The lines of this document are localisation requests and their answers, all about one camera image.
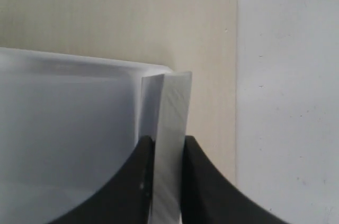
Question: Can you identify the white plastic tray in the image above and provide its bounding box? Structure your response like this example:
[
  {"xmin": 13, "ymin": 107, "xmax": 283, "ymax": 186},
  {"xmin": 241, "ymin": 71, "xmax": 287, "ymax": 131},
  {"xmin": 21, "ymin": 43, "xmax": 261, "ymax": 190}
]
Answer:
[{"xmin": 1, "ymin": 48, "xmax": 170, "ymax": 223}]

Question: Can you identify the blue moon cover book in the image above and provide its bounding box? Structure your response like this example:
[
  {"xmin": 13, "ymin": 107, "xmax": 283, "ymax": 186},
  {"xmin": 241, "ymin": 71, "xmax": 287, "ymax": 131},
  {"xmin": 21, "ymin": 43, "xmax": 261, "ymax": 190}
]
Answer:
[{"xmin": 138, "ymin": 72, "xmax": 192, "ymax": 223}]

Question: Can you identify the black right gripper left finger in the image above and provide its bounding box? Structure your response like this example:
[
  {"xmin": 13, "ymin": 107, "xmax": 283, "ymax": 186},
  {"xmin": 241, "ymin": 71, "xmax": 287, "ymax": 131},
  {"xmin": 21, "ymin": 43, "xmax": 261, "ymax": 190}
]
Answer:
[{"xmin": 52, "ymin": 136, "xmax": 155, "ymax": 224}]

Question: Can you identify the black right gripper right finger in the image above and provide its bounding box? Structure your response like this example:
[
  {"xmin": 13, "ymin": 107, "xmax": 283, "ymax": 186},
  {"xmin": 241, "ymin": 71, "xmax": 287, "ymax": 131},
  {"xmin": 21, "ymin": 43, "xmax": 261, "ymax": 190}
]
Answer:
[{"xmin": 181, "ymin": 136, "xmax": 285, "ymax": 224}]

